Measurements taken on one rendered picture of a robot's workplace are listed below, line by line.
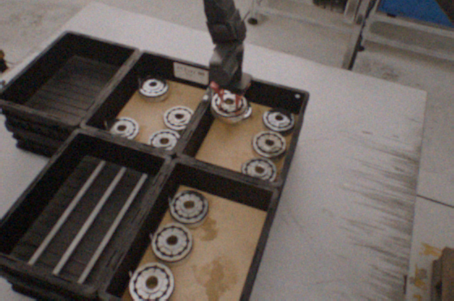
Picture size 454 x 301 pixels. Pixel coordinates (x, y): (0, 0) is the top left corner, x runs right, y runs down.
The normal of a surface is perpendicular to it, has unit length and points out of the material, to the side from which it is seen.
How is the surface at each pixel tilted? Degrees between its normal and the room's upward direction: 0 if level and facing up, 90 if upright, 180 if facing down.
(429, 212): 0
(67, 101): 0
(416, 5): 90
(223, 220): 0
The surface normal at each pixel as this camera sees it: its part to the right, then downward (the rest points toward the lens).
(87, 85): 0.04, -0.68
